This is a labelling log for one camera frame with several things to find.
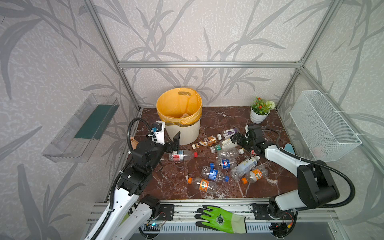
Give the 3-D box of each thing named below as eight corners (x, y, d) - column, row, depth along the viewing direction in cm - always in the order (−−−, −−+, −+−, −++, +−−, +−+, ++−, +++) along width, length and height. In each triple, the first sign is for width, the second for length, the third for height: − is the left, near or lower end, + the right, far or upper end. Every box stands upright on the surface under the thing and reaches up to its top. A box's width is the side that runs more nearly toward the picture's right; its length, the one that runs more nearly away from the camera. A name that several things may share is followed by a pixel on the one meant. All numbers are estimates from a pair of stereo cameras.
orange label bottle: (244, 187, 84) (247, 184, 79) (239, 178, 87) (241, 174, 82) (268, 176, 88) (271, 172, 83) (262, 167, 91) (265, 163, 86)
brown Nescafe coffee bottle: (195, 153, 96) (194, 149, 92) (192, 146, 99) (191, 143, 96) (216, 144, 101) (217, 140, 97) (213, 138, 104) (213, 134, 100)
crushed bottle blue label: (200, 174, 88) (200, 171, 85) (204, 166, 91) (205, 163, 88) (225, 188, 83) (226, 186, 79) (229, 180, 86) (230, 177, 82)
